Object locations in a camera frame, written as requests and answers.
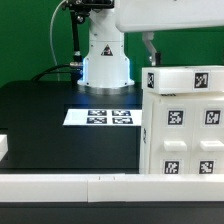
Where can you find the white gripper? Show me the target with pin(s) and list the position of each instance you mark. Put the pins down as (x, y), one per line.
(156, 15)

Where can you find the white block with two tags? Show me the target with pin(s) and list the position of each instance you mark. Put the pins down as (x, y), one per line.
(183, 79)

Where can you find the white panel with tag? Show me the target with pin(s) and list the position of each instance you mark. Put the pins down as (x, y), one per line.
(171, 137)

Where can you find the white cabinet body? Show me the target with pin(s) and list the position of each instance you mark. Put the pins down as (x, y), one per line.
(148, 105)

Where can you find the white door panel with knob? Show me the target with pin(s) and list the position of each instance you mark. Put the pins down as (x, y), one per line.
(208, 138)

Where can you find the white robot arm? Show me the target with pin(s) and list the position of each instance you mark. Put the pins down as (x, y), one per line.
(106, 67)

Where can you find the white tag base sheet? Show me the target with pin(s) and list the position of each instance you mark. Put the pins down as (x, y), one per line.
(103, 117)

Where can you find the white front fence bar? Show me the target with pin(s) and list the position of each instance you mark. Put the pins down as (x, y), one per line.
(110, 188)

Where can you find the white fence bar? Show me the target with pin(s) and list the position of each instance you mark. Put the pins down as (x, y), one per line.
(110, 188)
(3, 146)

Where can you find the white left fence bar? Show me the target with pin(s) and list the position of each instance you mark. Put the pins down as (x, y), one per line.
(3, 146)

